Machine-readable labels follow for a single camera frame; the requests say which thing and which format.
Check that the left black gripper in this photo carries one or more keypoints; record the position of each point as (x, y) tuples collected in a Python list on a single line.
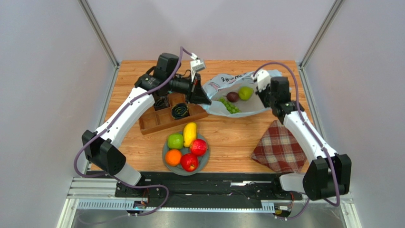
[(196, 94)]

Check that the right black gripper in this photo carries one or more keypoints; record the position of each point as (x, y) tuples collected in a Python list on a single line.
[(264, 96)]

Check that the light blue plastic bag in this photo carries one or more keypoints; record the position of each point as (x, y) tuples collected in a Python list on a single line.
[(222, 84)]

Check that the fake green pear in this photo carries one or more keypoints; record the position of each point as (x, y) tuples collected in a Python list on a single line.
[(245, 93)]

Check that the fake dark passion fruit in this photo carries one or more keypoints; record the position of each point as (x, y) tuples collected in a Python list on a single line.
[(232, 97)]

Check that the fake green grape bunch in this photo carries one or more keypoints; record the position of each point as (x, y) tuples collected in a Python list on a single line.
[(231, 108)]

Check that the fake yellow mango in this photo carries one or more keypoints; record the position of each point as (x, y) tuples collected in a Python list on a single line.
[(189, 134)]

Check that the fake green apple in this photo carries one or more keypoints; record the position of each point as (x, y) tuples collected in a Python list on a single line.
[(175, 141)]

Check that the fake red pomegranate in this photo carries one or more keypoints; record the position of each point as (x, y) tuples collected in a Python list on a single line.
[(199, 147)]

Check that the fake orange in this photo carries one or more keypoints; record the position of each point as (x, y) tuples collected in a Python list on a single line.
[(173, 157)]

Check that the fake red apple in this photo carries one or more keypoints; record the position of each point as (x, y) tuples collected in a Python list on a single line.
[(189, 162)]

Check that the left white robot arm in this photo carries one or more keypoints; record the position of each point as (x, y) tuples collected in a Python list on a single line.
[(101, 146)]

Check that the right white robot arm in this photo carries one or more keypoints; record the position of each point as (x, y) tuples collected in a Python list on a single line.
[(329, 173)]

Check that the black patterned rolled sock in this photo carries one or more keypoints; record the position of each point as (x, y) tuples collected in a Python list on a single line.
[(180, 111)]

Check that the wooden compartment tray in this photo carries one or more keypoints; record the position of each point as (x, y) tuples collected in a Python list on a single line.
[(156, 120)]

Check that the red plaid cloth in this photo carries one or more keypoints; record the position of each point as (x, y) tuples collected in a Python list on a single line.
[(279, 150)]

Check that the grey round plate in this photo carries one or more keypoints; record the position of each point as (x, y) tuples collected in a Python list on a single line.
[(203, 160)]

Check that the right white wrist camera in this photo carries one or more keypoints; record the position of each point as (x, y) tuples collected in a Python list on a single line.
[(262, 79)]

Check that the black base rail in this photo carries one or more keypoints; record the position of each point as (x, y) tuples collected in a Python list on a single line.
[(209, 190)]

